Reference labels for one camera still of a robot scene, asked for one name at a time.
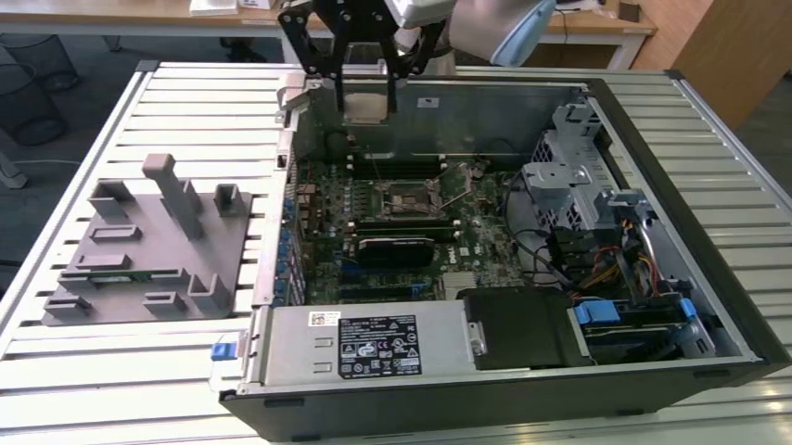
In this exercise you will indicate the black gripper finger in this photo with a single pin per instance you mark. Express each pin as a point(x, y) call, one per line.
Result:
point(309, 41)
point(421, 46)

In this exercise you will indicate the silver CPU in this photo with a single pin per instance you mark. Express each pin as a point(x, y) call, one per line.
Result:
point(367, 109)

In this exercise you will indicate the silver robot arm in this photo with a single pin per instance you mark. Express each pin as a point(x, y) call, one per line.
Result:
point(477, 28)

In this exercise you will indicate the CPU socket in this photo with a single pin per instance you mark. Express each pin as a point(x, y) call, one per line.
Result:
point(405, 199)

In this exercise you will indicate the white box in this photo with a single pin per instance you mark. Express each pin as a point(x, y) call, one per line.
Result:
point(214, 5)
point(257, 3)

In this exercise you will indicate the black RAM slot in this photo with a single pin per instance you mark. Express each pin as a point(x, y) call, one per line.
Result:
point(396, 168)
point(396, 157)
point(396, 162)

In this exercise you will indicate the wooden desk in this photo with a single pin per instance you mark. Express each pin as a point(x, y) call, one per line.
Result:
point(156, 21)

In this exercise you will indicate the metal locking lever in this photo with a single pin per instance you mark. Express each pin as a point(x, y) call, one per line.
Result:
point(377, 169)

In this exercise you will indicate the silver coin battery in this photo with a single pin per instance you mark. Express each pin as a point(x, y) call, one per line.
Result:
point(477, 170)

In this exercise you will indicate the metal drive cage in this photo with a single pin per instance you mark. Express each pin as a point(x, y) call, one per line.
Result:
point(551, 185)

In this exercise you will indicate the green motherboard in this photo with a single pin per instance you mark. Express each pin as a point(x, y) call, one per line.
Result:
point(489, 232)

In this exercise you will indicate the black graphics card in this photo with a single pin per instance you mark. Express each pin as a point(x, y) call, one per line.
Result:
point(396, 252)

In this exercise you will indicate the wooden cabinet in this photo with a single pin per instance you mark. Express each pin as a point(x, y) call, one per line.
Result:
point(730, 55)

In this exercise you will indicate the grey parts rack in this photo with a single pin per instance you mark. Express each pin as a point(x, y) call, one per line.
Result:
point(156, 245)

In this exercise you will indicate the silver chipset heat sink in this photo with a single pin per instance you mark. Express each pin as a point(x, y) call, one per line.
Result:
point(461, 280)

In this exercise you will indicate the black expansion slot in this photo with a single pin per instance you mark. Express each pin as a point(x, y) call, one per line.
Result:
point(372, 292)

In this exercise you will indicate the white furniture leg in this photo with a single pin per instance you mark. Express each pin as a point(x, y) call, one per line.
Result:
point(13, 171)

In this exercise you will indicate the green RAM stick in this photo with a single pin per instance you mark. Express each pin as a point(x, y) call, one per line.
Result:
point(111, 277)

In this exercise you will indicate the black fan shroud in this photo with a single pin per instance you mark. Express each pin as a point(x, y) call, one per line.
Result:
point(527, 324)

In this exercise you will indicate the blue disk carrier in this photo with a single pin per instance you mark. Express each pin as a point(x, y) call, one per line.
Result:
point(595, 316)

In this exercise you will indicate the silver power supply unit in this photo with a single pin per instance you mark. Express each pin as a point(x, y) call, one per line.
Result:
point(297, 343)

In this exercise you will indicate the blue case latch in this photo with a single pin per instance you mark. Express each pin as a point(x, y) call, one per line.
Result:
point(224, 351)

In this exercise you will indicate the blue plastic clip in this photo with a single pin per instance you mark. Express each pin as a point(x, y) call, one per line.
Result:
point(686, 309)

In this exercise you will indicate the black disk drive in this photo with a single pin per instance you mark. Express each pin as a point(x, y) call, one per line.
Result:
point(626, 340)

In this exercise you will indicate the black PC case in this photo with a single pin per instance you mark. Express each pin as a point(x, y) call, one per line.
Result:
point(433, 408)

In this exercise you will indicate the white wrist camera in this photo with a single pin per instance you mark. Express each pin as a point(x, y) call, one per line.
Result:
point(421, 11)

